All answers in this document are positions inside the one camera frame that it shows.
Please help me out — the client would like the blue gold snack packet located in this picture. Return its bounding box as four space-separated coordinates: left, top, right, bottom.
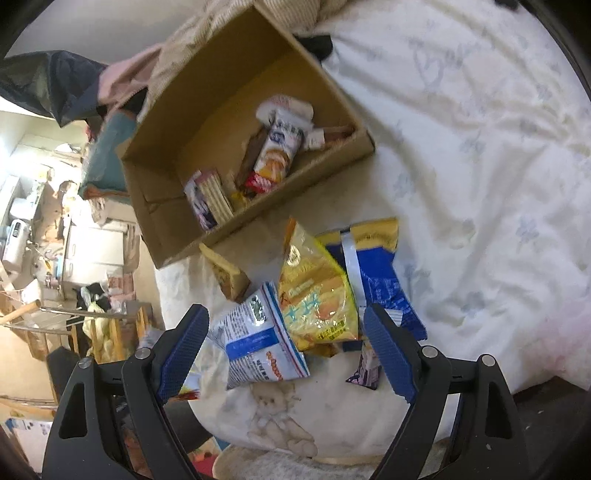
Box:
318 217 428 352

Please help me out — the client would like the black plastic bag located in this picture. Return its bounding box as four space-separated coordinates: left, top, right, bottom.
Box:
0 49 110 128

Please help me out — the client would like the small purple snack packet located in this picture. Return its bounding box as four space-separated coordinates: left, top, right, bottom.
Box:
345 340 385 392

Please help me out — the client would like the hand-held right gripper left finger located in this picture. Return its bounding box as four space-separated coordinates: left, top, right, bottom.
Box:
41 303 209 480

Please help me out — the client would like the white water heater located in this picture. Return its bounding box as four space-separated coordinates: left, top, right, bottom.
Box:
2 219 34 274

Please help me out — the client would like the dark grey sock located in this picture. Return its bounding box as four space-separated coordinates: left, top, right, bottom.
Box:
299 34 334 62

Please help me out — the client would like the large yellow snack packet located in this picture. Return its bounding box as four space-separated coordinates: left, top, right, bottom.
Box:
276 216 361 352

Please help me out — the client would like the white kitchen cabinet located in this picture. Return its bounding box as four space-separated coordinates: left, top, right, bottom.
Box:
59 220 126 278

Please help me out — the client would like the brown cardboard box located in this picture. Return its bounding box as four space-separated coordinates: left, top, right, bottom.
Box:
115 2 376 270

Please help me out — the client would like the pale pink blanket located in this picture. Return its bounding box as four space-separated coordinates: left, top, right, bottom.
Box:
529 295 591 398

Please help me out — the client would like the red rice cake packet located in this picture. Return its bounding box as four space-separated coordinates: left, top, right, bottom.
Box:
244 108 309 195

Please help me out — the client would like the pink cloth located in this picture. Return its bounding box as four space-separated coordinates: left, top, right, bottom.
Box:
96 45 163 109

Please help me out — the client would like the red white snack packet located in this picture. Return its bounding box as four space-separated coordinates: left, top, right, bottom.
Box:
304 124 357 151

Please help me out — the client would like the small yellow peanut packet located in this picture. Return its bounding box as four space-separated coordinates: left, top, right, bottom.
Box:
199 243 252 304

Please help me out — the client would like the wooden rack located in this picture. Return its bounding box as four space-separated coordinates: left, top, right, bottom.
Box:
0 299 154 370

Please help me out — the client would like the white bear print bed sheet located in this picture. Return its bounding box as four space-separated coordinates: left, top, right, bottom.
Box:
154 0 591 459

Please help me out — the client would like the clear plastic snack packet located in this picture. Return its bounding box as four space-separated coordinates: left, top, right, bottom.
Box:
256 94 315 124

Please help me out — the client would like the dark brown bar packet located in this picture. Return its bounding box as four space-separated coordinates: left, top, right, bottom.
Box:
235 128 269 189

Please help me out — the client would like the blue white cracker packet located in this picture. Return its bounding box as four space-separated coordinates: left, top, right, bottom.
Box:
207 281 311 391

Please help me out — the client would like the tan patterned bar packet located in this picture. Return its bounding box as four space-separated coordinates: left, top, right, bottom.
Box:
203 168 235 225

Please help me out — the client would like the purple white snack packet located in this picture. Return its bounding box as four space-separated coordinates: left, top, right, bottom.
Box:
184 170 219 231

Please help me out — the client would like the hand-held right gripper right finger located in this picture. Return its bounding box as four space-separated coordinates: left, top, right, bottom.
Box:
363 303 530 480

